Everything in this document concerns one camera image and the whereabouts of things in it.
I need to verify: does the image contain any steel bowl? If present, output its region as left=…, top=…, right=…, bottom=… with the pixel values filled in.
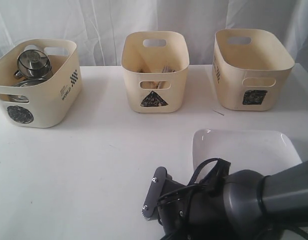
left=7, top=78, right=47, bottom=103

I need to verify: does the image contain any white square plate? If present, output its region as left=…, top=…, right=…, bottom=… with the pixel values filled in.
left=192, top=129, right=301, bottom=175

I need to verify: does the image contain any cream bin with circle mark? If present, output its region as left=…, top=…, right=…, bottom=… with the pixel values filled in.
left=0, top=38, right=82, bottom=128

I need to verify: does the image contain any cream bin with square mark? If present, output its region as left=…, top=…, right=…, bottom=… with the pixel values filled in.
left=212, top=28, right=295, bottom=111

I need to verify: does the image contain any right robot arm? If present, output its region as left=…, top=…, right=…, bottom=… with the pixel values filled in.
left=142, top=158, right=308, bottom=240

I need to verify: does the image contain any white curtain backdrop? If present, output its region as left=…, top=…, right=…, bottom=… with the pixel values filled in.
left=0, top=0, right=308, bottom=71

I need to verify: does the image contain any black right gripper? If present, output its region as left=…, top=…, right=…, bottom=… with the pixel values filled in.
left=157, top=174, right=198, bottom=240

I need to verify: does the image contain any short wooden chopstick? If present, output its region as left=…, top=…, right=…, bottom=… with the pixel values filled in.
left=140, top=81, right=169, bottom=89

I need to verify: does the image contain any steel fork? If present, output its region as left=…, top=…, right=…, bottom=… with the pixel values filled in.
left=162, top=65, right=175, bottom=73

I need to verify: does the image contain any white ceramic bowl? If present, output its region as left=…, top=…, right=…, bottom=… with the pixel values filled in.
left=23, top=44, right=45, bottom=55

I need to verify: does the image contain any steel mug with handle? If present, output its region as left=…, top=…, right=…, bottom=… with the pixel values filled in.
left=14, top=49, right=53, bottom=80

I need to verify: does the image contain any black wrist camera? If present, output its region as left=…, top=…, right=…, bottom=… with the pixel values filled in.
left=142, top=166, right=168, bottom=221

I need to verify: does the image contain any cream bin with triangle mark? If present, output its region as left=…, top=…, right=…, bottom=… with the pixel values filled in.
left=121, top=31, right=189, bottom=113

